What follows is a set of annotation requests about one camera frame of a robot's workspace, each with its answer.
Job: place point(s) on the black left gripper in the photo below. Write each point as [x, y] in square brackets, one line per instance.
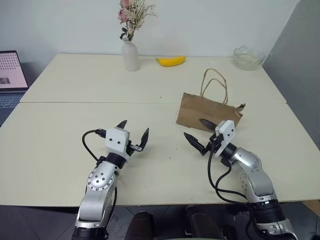
[129, 150]

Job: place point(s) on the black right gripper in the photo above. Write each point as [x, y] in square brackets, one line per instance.
[214, 142]

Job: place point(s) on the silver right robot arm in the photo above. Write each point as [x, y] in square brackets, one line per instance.
[252, 175]

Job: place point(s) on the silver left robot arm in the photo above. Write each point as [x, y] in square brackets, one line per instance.
[100, 180]

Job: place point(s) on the white ceramic vase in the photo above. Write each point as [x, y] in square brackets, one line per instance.
[130, 56]

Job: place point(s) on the yellow banana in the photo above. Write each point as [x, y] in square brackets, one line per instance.
[171, 61]

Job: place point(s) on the clear glass bowl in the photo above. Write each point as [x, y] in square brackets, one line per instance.
[247, 58]

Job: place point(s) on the dark rounded shape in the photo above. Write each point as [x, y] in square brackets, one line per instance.
[203, 222]
[142, 226]

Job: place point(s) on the dried pink flower bouquet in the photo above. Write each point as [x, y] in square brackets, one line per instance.
[133, 15]

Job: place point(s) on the open laptop computer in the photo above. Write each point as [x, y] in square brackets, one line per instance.
[10, 75]

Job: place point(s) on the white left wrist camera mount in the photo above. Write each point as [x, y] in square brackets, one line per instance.
[117, 141]

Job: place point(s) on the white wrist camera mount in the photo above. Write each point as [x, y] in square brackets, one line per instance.
[117, 141]
[225, 135]

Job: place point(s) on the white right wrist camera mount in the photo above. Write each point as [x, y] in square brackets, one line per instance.
[225, 135]

